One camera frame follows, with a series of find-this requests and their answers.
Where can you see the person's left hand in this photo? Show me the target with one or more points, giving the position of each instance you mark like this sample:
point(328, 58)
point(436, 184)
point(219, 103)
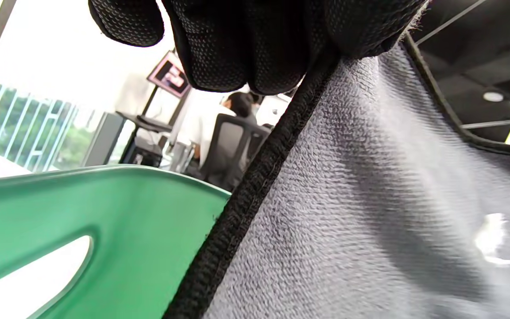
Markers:
point(259, 40)

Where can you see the grey hand towel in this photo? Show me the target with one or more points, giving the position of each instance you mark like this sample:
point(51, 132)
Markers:
point(370, 199)

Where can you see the white paper scrap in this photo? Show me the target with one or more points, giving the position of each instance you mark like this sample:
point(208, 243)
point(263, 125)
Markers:
point(494, 239)

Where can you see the monitor with pink screen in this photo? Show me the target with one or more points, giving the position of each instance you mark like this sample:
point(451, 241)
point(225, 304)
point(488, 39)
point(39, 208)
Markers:
point(171, 75)

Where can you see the black mesh office chair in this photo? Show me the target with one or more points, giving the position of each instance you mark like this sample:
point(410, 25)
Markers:
point(228, 150)

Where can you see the green plastic bin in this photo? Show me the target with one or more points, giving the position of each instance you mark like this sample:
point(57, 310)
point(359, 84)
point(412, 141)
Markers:
point(140, 230)

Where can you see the round ceiling light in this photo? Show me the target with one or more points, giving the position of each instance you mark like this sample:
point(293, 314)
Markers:
point(493, 96)

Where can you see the glass window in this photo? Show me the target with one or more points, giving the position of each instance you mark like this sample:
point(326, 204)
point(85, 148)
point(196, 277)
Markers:
point(25, 128)

